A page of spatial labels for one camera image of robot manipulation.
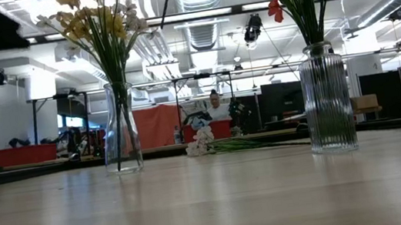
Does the black background rig frame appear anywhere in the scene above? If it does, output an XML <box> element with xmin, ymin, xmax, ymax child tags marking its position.
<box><xmin>25</xmin><ymin>89</ymin><xmax>97</xmax><ymax>166</ymax></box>
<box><xmin>171</xmin><ymin>69</ymin><xmax>240</xmax><ymax>132</ymax></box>

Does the person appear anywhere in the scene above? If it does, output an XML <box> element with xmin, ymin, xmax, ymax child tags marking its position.
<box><xmin>203</xmin><ymin>87</ymin><xmax>233</xmax><ymax>123</ymax></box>

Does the cardboard box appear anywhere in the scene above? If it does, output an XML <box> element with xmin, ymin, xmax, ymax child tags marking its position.
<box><xmin>353</xmin><ymin>93</ymin><xmax>380</xmax><ymax>111</ymax></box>

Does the ribbed clear glass vase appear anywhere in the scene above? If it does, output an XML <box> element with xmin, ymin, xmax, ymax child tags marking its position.
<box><xmin>295</xmin><ymin>39</ymin><xmax>360</xmax><ymax>156</ymax></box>

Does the black aluminium table frame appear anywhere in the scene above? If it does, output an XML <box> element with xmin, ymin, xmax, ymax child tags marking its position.
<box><xmin>0</xmin><ymin>116</ymin><xmax>401</xmax><ymax>190</ymax></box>

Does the black partition panel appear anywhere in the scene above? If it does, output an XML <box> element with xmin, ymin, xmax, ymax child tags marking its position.
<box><xmin>358</xmin><ymin>69</ymin><xmax>401</xmax><ymax>125</ymax></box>

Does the long-stemmed yellow flower bunch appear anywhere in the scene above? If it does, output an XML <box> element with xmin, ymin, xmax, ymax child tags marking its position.
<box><xmin>53</xmin><ymin>0</ymin><xmax>154</xmax><ymax>177</ymax></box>

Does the red flower bunch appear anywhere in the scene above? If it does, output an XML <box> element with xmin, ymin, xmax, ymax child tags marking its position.
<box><xmin>254</xmin><ymin>0</ymin><xmax>365</xmax><ymax>150</ymax></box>

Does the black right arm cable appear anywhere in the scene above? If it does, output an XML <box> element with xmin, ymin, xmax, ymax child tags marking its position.
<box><xmin>156</xmin><ymin>0</ymin><xmax>183</xmax><ymax>30</ymax></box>

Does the smooth clear glass vase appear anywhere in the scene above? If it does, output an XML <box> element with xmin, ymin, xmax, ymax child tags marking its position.
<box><xmin>95</xmin><ymin>79</ymin><xmax>145</xmax><ymax>177</ymax></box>

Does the wooden background shelf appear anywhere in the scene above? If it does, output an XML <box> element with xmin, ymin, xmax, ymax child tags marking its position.
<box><xmin>354</xmin><ymin>105</ymin><xmax>383</xmax><ymax>116</ymax></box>

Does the black overhead light bar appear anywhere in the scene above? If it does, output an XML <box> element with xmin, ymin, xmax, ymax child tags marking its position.
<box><xmin>25</xmin><ymin>0</ymin><xmax>373</xmax><ymax>46</ymax></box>

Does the orange cloth panel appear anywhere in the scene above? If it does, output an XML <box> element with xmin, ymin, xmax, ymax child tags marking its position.
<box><xmin>130</xmin><ymin>102</ymin><xmax>185</xmax><ymax>151</ymax></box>

